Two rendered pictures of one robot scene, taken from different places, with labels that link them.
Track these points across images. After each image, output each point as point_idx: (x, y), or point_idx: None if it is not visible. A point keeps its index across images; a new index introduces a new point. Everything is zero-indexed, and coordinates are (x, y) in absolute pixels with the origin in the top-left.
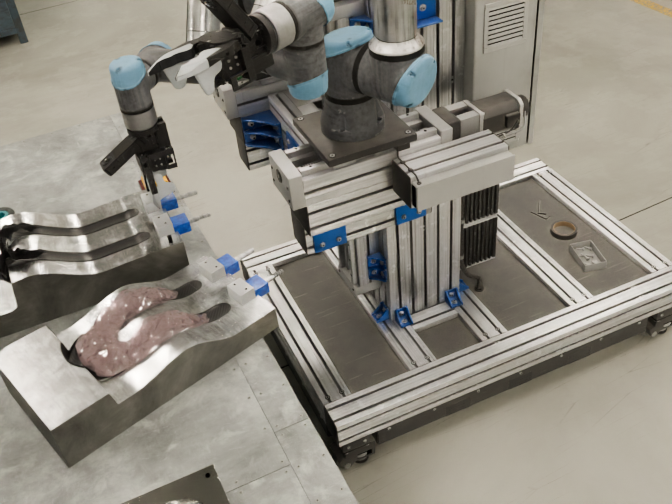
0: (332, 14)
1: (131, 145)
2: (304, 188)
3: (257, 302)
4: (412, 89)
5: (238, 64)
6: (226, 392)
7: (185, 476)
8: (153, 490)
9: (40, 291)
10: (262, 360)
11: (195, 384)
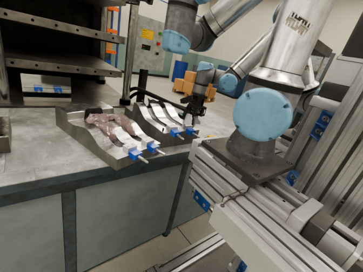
0: None
1: (189, 96)
2: (196, 151)
3: (123, 154)
4: (241, 110)
5: None
6: (74, 155)
7: (7, 130)
8: (8, 124)
9: (136, 111)
10: (92, 165)
11: (85, 148)
